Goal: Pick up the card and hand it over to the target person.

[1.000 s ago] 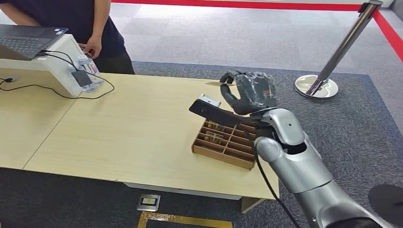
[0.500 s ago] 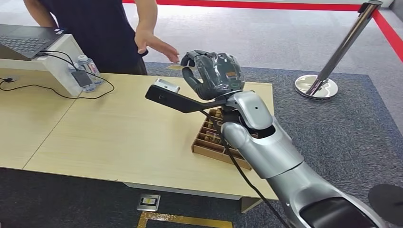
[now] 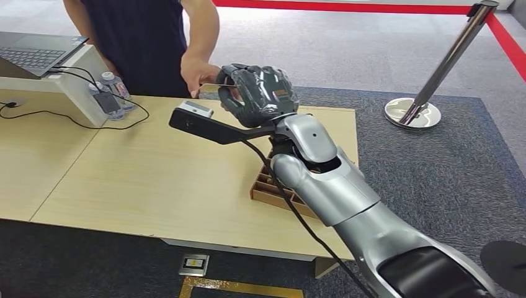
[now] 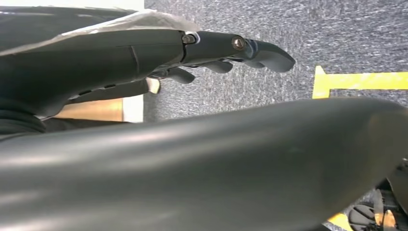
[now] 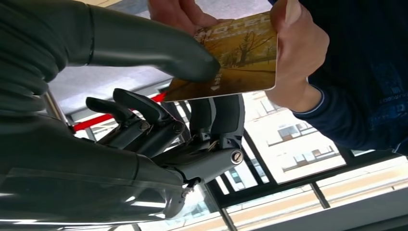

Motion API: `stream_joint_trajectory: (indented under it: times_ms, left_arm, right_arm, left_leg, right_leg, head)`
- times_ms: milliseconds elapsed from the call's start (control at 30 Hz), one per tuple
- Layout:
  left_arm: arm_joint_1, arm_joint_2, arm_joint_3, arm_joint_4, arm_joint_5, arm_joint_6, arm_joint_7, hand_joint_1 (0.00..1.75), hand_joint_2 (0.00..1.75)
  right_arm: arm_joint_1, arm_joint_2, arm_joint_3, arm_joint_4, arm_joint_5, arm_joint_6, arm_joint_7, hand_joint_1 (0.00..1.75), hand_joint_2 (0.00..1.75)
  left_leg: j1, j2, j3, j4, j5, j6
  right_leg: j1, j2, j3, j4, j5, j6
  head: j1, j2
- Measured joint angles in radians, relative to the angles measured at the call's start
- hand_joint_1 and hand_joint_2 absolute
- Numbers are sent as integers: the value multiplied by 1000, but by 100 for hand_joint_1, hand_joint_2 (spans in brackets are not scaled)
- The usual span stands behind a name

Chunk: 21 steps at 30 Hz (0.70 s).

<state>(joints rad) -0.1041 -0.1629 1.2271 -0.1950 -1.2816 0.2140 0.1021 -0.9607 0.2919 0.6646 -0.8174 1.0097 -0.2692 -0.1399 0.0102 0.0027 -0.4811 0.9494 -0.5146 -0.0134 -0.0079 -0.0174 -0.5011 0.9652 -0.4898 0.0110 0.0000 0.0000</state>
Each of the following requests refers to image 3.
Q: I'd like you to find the person's left hand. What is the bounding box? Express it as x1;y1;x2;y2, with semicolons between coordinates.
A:
180;56;223;99

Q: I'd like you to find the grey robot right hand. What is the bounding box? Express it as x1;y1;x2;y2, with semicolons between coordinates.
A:
215;63;300;129

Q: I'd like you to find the person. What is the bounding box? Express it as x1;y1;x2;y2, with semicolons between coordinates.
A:
63;0;221;99

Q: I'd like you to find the wooden slotted card organizer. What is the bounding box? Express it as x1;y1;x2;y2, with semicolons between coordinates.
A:
249;149;361;220

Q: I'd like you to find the clear plastic water bottle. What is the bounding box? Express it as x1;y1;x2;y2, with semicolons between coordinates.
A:
100;71;136;112
88;81;126;122

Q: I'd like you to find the black rectangular adapter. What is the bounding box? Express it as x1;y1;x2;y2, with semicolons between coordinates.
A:
92;91;122;115

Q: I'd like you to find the long red barrier belt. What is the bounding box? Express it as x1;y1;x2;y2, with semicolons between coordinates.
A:
212;0;473;16

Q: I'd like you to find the white laptop stand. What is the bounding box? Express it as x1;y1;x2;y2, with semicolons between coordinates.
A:
0;43;124;127

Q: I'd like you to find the white table underframe beam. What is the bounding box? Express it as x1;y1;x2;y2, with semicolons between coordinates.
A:
160;238;317;263

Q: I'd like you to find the chrome stanchion base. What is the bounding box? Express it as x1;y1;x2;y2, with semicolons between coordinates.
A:
383;97;442;131

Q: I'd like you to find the dark grey laptop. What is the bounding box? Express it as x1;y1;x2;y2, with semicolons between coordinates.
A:
0;31;89;79

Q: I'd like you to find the metal floor socket box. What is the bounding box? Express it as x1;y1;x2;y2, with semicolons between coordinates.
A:
178;253;210;277

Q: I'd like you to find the wooden table leg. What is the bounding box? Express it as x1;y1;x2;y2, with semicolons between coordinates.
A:
314;257;342;279

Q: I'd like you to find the yellow floor tape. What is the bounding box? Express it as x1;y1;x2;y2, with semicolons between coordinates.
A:
179;276;305;298

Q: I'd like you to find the short red barrier belt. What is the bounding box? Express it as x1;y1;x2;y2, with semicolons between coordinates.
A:
485;11;526;82

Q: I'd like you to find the black round disc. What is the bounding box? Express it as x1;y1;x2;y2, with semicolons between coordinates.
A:
479;240;526;297

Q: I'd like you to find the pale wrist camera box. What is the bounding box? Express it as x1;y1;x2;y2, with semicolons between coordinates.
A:
180;99;215;120

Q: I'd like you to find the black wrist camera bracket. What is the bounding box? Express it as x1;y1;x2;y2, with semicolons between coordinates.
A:
168;107;285;146

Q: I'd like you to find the long black looping cable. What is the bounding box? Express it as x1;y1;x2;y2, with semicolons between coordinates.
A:
0;68;150;131

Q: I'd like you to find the short black laptop cable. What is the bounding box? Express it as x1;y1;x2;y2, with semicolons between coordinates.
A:
51;64;102;93

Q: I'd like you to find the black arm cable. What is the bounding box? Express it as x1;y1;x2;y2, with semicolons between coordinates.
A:
241;138;377;298

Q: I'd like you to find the chrome stanchion post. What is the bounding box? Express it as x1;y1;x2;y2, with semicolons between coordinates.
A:
399;0;501;126

